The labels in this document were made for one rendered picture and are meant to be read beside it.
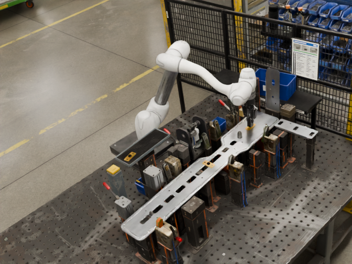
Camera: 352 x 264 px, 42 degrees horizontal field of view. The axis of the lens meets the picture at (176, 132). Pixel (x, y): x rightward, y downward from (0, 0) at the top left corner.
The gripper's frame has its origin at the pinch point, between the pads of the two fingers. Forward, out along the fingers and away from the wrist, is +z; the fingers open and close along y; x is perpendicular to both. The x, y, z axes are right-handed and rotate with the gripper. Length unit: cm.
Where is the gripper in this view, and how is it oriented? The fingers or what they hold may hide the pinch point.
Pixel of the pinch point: (250, 121)
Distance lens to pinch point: 324.2
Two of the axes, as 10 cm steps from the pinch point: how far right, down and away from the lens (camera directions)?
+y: 7.3, 3.2, -6.1
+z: 1.4, 8.0, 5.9
